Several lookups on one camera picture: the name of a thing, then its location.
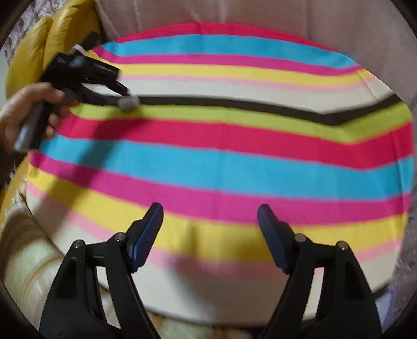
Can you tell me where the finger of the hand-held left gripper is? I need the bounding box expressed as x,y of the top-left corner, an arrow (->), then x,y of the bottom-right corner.
107,80 -> 132,98
81,86 -> 122,106

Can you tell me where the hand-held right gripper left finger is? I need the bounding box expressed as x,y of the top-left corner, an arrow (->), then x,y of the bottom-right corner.
39,203 -> 164,339

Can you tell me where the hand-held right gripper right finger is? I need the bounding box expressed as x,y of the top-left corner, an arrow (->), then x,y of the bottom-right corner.
257,204 -> 381,339

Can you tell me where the small silver packet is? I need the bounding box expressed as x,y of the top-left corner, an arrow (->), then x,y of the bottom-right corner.
118,95 -> 141,111

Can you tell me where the person's left forearm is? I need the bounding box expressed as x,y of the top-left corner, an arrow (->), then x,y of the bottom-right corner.
0,143 -> 23,196

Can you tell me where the person's left hand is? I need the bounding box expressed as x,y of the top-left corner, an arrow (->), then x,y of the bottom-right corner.
0,81 -> 79,154

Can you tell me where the yellow leather sofa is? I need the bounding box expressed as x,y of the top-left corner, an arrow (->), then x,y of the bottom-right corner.
0,0 -> 101,222

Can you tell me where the patterned brown cloth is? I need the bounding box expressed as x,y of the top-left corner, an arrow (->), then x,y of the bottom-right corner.
8,0 -> 74,46

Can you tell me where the colourful striped cloth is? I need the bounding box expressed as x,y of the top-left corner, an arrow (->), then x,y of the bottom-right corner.
24,21 -> 416,322

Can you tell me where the green beige striped cushion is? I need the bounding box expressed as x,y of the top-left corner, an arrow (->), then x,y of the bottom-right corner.
0,202 -> 261,339

